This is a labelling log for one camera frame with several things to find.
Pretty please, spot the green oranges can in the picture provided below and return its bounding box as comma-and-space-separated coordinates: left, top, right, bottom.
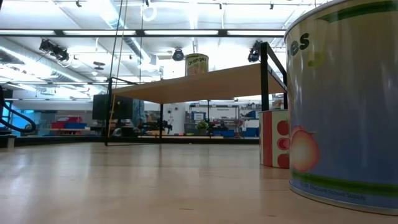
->
185, 53, 210, 77

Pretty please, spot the red white tomato can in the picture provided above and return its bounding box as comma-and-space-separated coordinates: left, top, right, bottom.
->
258, 109, 290, 169

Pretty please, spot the blue peaches can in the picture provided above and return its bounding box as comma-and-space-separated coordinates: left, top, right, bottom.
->
284, 0, 398, 216

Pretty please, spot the small potted plant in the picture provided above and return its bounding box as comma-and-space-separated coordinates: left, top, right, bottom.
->
195, 120, 210, 136

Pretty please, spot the blue storage bin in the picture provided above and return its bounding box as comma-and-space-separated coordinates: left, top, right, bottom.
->
64, 122, 88, 130
213, 129, 236, 138

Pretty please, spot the black background monitor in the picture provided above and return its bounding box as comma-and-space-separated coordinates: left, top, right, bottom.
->
92, 94, 134, 121

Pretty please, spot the black framed light bar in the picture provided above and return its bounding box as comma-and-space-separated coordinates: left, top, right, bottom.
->
0, 29, 287, 39

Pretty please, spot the red storage bin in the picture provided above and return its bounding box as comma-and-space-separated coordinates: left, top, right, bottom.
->
51, 116, 83, 129

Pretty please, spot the black ceiling spotlight cluster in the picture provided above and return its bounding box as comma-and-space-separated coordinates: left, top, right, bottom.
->
39, 39, 70, 62

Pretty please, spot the wooden shelf black frame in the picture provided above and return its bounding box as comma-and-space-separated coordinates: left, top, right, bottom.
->
104, 42, 289, 147

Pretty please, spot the thin yellow hanging cable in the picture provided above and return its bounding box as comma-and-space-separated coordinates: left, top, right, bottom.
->
107, 0, 129, 138

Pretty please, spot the thin black cable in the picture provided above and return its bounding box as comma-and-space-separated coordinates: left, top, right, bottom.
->
108, 0, 124, 80

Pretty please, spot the black metal table frame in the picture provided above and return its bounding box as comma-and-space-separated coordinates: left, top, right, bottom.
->
0, 136, 261, 149

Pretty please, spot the black looped hose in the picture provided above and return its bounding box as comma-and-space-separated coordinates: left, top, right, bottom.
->
0, 101, 38, 135

